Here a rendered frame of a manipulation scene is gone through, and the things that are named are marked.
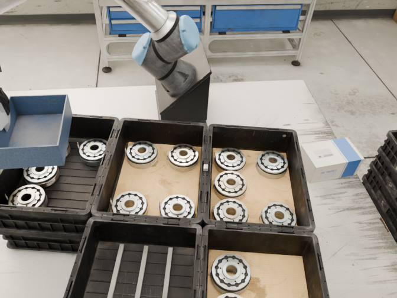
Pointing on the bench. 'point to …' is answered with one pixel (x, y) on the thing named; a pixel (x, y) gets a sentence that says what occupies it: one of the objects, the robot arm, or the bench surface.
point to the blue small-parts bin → (36, 132)
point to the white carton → (330, 159)
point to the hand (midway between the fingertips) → (3, 125)
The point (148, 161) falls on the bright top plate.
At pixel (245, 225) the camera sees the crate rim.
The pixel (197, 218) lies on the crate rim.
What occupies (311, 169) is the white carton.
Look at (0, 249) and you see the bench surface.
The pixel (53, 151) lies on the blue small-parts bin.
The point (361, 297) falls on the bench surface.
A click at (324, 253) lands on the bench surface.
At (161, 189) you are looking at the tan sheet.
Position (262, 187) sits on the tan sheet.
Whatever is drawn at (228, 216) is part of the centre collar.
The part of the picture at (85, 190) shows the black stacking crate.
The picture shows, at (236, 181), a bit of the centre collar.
